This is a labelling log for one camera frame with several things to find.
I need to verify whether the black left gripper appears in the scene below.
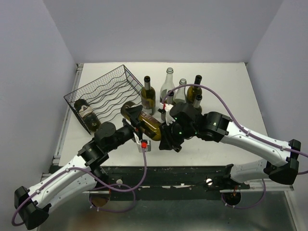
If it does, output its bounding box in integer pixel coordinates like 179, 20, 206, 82
106, 105, 145, 153

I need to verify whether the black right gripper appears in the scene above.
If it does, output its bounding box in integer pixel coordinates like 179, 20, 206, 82
159, 116, 197, 149

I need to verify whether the green bottle brown label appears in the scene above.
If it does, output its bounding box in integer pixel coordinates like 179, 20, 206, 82
120, 101, 161, 141

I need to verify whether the green bottle white label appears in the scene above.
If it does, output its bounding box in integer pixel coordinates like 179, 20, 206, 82
74, 99, 101, 132

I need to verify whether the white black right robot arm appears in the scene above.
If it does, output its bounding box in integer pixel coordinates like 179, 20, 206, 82
159, 103, 300, 189

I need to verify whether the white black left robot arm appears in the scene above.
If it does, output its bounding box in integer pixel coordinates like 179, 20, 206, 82
12, 105, 147, 230

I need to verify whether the tall clear glass bottle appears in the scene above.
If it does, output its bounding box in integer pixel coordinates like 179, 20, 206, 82
160, 67, 175, 103

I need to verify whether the short clear glass bottle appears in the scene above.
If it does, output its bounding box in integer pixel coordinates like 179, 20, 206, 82
174, 78, 187, 104

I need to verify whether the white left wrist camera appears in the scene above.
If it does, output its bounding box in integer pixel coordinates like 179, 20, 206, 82
134, 133, 152, 153

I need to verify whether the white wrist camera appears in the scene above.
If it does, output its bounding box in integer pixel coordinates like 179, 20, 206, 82
134, 133, 152, 153
158, 103, 175, 125

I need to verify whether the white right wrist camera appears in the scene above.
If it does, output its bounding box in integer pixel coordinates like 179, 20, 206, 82
158, 103, 175, 125

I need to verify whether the black wire wine rack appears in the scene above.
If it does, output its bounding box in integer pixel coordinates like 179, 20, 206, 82
64, 65, 143, 134

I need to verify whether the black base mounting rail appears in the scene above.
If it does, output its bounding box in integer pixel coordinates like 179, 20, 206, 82
95, 166, 250, 201

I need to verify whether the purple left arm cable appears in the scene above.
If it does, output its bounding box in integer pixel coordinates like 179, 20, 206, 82
12, 150, 148, 227

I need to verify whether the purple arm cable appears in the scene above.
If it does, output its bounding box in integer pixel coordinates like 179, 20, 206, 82
12, 150, 148, 227
161, 83, 308, 175

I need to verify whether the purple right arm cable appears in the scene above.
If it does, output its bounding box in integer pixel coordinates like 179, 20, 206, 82
161, 83, 308, 175

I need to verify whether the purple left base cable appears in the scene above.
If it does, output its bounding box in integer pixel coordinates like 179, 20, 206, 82
90, 190, 139, 213

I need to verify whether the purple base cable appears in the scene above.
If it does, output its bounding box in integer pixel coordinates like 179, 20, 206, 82
90, 190, 139, 213
220, 179, 267, 209

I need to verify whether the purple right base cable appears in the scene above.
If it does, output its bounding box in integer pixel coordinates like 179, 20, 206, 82
220, 179, 267, 209

